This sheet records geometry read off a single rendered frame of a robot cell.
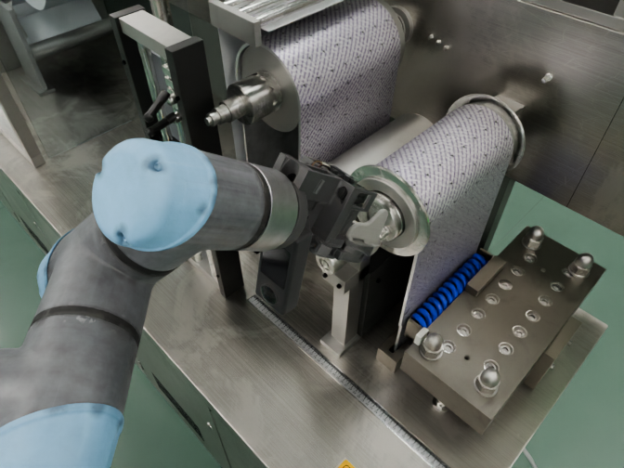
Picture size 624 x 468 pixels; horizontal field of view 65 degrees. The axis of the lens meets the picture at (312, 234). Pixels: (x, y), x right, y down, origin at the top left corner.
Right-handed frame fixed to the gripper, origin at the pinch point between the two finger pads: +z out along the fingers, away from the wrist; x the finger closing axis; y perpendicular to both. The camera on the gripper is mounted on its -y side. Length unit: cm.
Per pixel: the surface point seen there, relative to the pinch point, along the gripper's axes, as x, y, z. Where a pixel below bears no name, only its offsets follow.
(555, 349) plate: -24.7, -5.0, 35.3
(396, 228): -1.1, 2.4, 7.2
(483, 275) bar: -8.6, -1.1, 35.5
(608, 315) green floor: -32, -11, 187
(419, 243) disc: -3.9, 1.8, 10.2
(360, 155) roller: 14.7, 7.7, 16.9
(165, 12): 72, 13, 15
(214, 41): 90, 12, 45
